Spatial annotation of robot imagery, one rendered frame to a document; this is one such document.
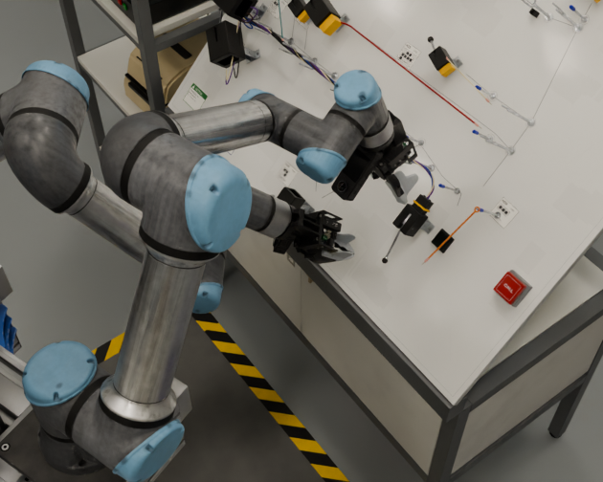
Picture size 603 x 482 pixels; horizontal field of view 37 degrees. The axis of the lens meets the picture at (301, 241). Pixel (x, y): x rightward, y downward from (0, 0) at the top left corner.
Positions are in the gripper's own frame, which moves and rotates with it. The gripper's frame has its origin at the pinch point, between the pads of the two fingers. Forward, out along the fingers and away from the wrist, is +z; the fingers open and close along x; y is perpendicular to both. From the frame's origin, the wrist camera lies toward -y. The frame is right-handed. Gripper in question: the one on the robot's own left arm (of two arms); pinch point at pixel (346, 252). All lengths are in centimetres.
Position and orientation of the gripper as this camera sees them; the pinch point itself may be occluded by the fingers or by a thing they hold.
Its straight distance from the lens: 188.1
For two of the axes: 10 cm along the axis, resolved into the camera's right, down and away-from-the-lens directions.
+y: 6.5, -1.5, -7.5
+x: 1.4, -9.4, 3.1
